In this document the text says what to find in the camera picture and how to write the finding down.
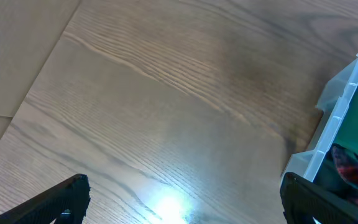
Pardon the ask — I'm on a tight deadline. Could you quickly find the clear plastic storage bin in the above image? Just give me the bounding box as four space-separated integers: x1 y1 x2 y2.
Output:
283 54 358 182

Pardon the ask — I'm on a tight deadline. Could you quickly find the red plaid flannel shirt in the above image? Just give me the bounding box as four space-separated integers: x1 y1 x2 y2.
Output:
331 143 358 215

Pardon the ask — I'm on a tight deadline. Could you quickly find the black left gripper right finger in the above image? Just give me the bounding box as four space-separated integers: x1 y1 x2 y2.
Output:
280 172 358 224

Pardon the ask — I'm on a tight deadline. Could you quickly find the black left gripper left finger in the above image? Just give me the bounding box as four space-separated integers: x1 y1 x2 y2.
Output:
0 174 91 224

